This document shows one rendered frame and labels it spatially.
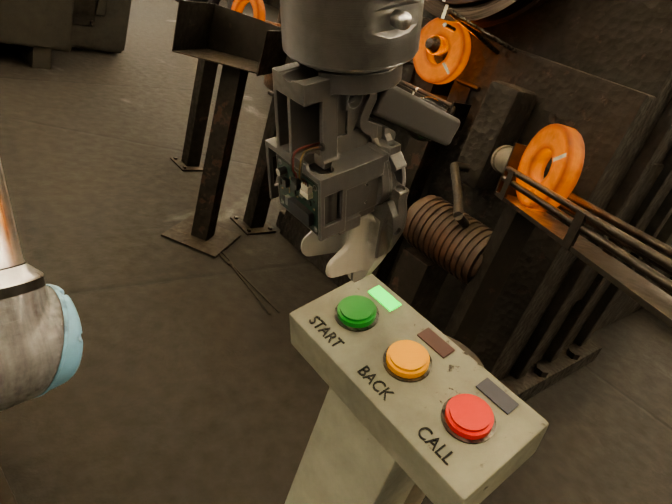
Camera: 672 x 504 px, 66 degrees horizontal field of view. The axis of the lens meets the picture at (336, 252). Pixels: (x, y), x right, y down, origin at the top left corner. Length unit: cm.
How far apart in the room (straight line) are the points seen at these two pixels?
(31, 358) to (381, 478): 48
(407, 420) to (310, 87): 28
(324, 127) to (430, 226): 81
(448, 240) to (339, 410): 65
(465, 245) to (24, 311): 78
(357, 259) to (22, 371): 50
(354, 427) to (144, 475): 65
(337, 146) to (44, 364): 55
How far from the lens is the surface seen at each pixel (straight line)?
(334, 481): 58
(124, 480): 110
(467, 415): 46
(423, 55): 142
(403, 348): 49
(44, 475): 111
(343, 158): 37
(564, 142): 98
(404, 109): 40
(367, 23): 32
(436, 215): 114
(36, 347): 79
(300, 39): 33
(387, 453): 50
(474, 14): 132
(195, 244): 177
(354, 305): 53
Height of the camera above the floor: 88
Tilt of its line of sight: 26 degrees down
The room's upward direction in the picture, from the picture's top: 19 degrees clockwise
